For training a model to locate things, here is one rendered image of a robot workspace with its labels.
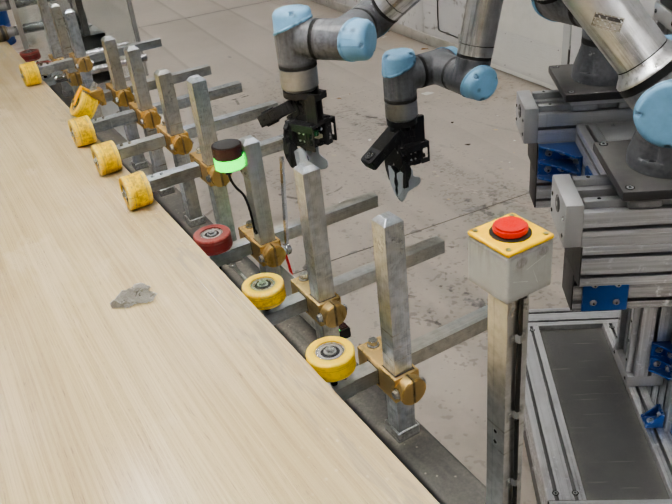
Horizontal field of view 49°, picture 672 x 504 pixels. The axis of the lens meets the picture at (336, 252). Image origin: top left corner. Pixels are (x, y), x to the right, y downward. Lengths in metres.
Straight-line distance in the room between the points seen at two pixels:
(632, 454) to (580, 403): 0.21
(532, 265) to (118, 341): 0.76
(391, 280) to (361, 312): 1.71
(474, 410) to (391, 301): 1.30
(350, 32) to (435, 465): 0.76
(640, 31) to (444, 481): 0.76
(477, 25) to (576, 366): 1.08
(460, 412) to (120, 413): 1.41
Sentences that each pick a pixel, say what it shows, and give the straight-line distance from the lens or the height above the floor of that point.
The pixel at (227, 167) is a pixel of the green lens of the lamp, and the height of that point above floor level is 1.07.
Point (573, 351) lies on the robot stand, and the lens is 2.32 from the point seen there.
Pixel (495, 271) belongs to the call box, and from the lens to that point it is 0.86.
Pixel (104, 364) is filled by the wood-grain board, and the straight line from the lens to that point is 1.31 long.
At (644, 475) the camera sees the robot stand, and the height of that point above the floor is 0.21.
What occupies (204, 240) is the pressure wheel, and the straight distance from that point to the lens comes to 1.58.
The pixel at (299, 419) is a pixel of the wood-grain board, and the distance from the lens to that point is 1.11.
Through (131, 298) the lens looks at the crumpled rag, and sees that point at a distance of 1.45.
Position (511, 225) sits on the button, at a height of 1.23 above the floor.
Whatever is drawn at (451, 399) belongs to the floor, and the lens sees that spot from 2.45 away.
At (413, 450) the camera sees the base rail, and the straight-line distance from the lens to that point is 1.32.
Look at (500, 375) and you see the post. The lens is 0.97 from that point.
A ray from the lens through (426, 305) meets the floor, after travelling 2.85.
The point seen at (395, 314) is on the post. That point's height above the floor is 0.97.
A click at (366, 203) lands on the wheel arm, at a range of 1.75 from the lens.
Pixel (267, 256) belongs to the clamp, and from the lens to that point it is 1.58.
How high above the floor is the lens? 1.66
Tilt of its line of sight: 31 degrees down
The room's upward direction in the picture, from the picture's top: 7 degrees counter-clockwise
